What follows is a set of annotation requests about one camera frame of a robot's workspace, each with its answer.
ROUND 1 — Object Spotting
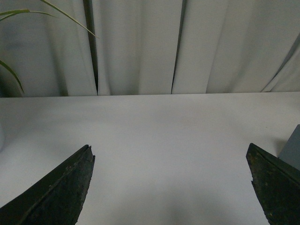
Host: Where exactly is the gray square base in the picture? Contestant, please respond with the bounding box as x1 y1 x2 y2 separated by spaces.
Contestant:
278 124 300 170

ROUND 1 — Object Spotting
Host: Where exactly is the green spider plant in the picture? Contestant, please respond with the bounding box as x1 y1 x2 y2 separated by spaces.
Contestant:
0 0 98 93

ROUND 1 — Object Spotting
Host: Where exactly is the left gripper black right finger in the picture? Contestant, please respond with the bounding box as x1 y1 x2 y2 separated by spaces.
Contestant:
246 143 300 225

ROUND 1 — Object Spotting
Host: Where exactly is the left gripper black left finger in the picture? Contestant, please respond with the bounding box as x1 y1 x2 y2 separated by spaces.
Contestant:
0 145 95 225

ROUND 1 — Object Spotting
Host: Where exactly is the white curtain backdrop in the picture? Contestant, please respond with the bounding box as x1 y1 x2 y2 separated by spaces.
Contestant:
0 0 300 97

